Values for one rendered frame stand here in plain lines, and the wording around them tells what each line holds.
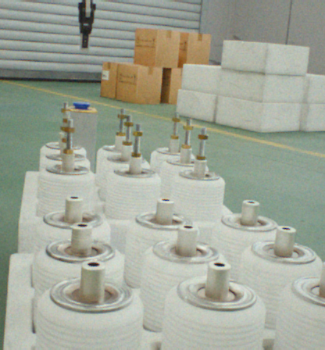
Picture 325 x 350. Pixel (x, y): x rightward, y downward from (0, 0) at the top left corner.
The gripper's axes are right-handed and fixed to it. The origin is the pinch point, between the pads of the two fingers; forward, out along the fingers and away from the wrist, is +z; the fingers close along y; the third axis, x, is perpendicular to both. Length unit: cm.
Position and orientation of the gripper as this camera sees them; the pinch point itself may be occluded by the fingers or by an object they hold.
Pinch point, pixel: (84, 42)
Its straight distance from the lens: 147.4
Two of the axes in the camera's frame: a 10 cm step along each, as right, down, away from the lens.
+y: -1.8, -2.2, 9.6
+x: -9.8, -0.4, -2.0
